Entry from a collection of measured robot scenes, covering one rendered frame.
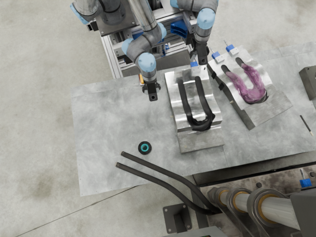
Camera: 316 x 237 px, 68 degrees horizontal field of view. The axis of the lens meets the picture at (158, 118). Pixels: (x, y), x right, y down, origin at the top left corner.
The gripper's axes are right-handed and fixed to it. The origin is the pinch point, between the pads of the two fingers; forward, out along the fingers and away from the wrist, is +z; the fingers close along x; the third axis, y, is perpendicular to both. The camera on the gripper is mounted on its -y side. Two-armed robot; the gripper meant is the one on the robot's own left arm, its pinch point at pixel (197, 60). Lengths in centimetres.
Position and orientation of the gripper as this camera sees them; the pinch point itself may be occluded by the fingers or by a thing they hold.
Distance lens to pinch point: 140.6
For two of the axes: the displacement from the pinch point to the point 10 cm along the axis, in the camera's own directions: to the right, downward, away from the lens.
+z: 0.4, 2.7, 9.6
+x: -9.8, 1.9, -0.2
